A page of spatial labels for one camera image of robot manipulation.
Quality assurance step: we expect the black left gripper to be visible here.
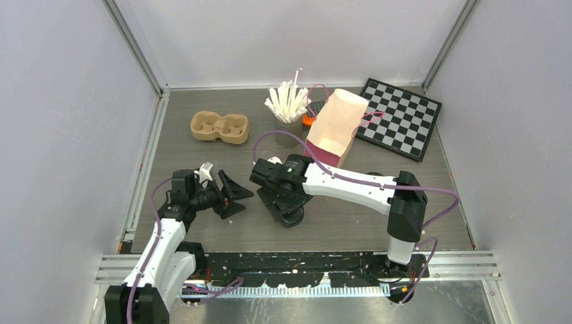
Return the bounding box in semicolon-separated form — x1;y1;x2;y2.
190;171;252;219

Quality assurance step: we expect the black paper coffee cup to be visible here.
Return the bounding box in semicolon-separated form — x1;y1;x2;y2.
279;207;304;227

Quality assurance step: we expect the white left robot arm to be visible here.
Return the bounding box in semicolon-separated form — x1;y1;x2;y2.
104;169;254;323

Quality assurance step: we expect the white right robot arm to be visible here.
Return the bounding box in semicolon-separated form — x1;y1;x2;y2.
250;154;428;277

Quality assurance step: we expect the grey straw holder cup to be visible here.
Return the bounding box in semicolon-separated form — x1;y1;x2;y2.
274;117;304;148

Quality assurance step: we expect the brown cardboard cup carrier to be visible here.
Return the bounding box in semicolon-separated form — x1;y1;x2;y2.
190;111;250;145

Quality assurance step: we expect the pink paper gift bag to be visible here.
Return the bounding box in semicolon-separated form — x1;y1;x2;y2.
304;88;370;168

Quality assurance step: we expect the orange black small device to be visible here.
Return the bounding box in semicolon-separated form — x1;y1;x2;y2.
302;101;326;129

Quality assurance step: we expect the black white chessboard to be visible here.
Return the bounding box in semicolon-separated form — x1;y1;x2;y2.
356;78;442;162

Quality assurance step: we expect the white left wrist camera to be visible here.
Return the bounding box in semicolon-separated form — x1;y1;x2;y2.
194;162;214;187

